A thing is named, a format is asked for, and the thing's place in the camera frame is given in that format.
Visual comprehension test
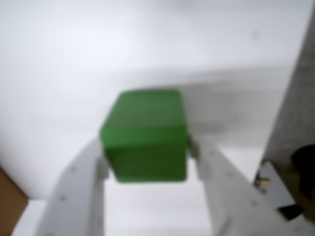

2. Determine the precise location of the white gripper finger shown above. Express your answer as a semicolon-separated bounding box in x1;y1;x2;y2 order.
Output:
34;138;109;236
189;137;308;236

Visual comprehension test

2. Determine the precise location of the green cube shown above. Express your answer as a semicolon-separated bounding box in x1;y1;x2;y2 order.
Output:
99;89;189;184

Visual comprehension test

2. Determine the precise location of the brown cardboard box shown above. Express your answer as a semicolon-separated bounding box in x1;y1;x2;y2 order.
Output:
0;164;29;236

